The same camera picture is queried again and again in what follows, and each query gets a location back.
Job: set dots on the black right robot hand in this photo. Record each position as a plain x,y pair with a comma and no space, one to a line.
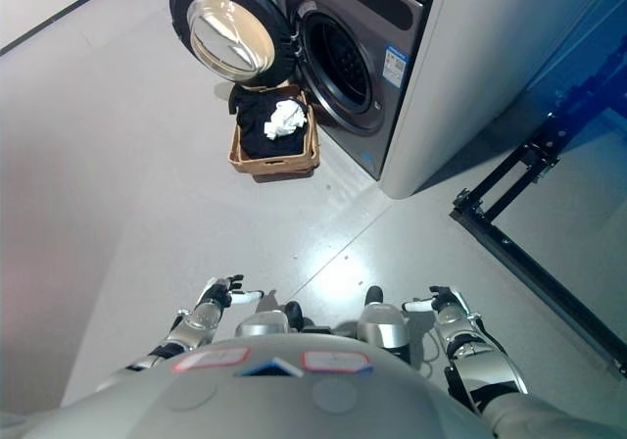
446,299

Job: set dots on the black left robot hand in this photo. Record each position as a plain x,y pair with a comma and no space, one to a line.
223,292

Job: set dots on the black clothes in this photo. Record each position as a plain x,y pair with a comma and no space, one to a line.
257,130

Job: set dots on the white cloth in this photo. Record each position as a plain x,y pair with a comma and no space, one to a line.
284,118

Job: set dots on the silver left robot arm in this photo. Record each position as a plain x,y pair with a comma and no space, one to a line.
191,331

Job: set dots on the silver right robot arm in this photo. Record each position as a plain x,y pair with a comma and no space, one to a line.
472,360

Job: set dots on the brown laundry basket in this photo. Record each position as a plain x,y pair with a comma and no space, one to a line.
274,164

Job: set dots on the dark grey washing machine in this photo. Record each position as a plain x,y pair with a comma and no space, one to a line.
372,115

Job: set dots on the silver front-load washing machine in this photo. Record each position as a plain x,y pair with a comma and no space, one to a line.
465,66

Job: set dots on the silver left robot leg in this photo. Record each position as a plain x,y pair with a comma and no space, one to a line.
262,324

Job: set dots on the silver robot leg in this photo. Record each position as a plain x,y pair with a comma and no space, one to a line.
262,324
382,326

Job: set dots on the silver right robot leg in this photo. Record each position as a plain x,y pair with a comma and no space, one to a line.
382,326

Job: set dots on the grey robot torso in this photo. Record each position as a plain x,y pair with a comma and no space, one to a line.
274,400

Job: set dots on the blue white energy label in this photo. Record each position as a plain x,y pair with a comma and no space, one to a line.
395,64

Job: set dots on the round glass washer door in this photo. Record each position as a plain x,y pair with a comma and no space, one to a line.
230,32

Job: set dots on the black metal frame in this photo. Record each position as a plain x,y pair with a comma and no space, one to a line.
514,258

